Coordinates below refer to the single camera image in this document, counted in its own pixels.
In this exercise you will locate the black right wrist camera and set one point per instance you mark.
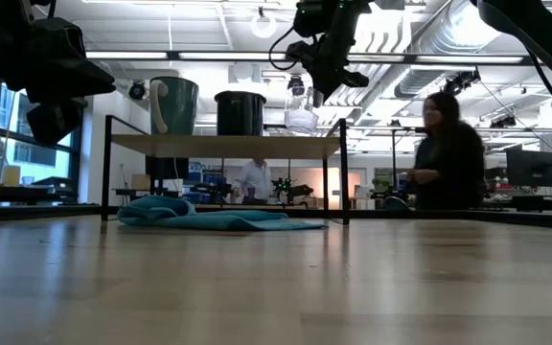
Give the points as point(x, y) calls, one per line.
point(302, 52)

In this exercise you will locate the black round spotlight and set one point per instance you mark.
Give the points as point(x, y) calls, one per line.
point(296, 86)
point(137, 90)

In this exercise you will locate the black computer monitor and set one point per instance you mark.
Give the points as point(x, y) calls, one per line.
point(532, 167)
point(166, 167)

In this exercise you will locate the black aluminium table frame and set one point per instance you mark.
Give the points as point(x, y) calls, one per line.
point(41, 211)

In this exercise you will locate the teal microfibre cloth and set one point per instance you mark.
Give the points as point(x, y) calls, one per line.
point(209, 220)

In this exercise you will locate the clear glass cup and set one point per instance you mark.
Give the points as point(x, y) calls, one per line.
point(300, 122)

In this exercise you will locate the person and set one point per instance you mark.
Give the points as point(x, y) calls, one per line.
point(453, 158)
point(255, 179)

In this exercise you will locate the silver ventilation duct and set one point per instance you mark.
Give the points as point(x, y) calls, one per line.
point(448, 38)

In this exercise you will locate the dark desk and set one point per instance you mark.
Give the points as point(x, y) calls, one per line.
point(41, 194)

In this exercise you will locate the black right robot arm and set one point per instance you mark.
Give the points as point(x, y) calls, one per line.
point(535, 29)

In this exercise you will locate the white round ceiling lamp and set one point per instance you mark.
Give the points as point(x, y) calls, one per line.
point(253, 26)

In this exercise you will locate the black overhead light bar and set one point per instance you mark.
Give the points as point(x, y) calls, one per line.
point(173, 56)

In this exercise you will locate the wooden shelf black frame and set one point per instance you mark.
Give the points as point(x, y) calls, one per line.
point(228, 146)

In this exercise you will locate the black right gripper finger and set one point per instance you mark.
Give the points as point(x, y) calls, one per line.
point(334, 88)
point(318, 81)

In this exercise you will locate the dark blue speckled mug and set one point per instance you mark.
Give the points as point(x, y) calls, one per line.
point(240, 115)

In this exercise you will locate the yellow box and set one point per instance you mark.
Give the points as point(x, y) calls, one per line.
point(11, 176)

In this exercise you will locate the person's hand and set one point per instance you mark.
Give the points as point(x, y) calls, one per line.
point(422, 176)

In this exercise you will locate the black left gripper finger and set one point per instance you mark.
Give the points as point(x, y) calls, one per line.
point(91, 74)
point(86, 92)

